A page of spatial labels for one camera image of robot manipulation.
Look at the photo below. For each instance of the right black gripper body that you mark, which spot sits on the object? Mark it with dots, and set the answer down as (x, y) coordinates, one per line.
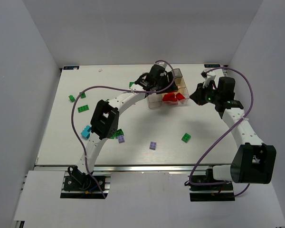
(200, 95)

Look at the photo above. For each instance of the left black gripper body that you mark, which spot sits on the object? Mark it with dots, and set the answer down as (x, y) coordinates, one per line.
(169, 82)

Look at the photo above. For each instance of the red sloped lego brick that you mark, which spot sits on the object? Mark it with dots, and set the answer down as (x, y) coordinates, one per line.
(179, 96)

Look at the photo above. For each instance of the green square lego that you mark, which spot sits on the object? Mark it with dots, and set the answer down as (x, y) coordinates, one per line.
(186, 137)

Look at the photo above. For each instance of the dark green lego brick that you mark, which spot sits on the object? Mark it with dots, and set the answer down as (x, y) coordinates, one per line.
(119, 132)

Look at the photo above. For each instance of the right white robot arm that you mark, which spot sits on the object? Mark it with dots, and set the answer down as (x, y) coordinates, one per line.
(254, 160)

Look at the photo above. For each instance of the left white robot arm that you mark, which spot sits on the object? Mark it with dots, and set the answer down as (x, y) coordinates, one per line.
(105, 119)

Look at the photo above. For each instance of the clear front container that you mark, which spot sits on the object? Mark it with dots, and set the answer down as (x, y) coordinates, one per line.
(181, 89)

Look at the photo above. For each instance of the dark smoked container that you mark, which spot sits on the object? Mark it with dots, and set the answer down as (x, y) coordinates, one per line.
(177, 76)

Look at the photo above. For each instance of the clear long narrow container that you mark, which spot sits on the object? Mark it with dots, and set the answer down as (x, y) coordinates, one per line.
(154, 101)

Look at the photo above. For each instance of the blue label right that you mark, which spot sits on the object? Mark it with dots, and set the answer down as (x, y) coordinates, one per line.
(212, 65)

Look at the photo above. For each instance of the blue label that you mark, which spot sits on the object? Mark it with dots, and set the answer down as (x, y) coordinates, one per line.
(212, 65)
(70, 67)

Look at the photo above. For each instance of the purple lego centre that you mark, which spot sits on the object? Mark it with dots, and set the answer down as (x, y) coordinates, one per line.
(152, 145)

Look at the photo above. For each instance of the purple lego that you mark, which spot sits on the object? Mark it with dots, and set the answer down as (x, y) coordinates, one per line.
(152, 145)
(121, 139)

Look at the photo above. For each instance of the purple lego left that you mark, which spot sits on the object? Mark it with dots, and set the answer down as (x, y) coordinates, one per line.
(121, 139)

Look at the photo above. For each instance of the green lego under red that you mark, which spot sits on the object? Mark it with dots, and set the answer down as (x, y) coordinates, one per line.
(83, 108)

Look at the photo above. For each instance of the small green lego far left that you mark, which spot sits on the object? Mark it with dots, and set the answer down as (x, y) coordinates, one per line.
(71, 98)

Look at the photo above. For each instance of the cyan lego brick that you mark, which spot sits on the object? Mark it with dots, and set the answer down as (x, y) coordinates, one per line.
(86, 132)

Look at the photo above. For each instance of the blue label left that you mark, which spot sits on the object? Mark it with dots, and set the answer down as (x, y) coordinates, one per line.
(70, 67)

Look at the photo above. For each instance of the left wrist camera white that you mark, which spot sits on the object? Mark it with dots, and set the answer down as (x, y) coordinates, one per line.
(161, 63)

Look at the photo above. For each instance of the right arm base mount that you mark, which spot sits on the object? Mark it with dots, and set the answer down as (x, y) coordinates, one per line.
(209, 193)

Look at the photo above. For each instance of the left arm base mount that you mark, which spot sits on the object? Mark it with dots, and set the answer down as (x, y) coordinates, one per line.
(78, 185)

